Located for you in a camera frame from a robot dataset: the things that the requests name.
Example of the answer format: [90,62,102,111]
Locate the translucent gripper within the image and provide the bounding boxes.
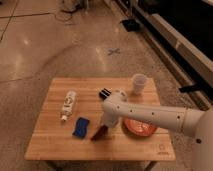
[100,121,118,136]

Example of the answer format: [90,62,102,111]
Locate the red chili pepper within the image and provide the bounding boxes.
[91,125,108,141]

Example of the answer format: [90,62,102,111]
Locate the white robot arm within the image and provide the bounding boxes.
[102,90,213,171]

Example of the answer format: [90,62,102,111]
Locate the orange plate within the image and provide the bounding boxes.
[123,118,157,137]

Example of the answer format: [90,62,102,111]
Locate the blue sponge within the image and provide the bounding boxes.
[73,117,90,138]

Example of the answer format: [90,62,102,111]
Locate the black rectangular box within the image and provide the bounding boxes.
[99,88,111,100]

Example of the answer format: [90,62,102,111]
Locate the wooden table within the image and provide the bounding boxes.
[25,78,175,161]

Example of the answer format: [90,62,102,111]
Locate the white plastic bottle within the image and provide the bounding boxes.
[61,91,77,122]

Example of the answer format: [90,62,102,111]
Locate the black floor plate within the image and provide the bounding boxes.
[121,19,140,32]

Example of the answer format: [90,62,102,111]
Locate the white equipment base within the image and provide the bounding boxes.
[59,0,88,13]

